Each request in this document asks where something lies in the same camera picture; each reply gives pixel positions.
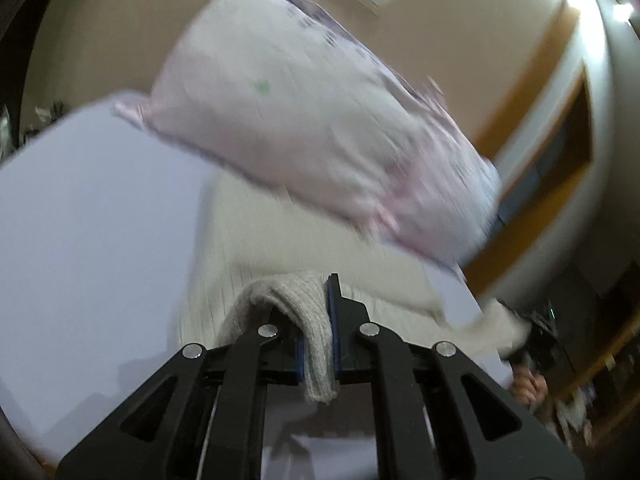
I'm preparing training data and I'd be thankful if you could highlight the orange wooden headboard frame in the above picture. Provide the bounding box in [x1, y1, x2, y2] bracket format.
[463, 0, 614, 306]

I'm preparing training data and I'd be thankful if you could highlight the person's right hand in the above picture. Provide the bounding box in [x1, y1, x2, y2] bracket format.
[508, 365, 549, 408]

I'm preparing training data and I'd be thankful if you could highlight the lavender bed sheet mattress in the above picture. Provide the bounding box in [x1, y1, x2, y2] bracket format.
[0, 91, 516, 480]

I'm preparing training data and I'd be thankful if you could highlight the clutter beside bed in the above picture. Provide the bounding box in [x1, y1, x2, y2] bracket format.
[1, 101, 68, 162]

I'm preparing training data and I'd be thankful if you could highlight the pink floral pillow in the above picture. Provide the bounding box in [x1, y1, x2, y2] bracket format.
[116, 0, 501, 268]

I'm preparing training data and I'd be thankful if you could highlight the beige knitted sweater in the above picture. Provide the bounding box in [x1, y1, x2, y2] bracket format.
[177, 169, 530, 403]

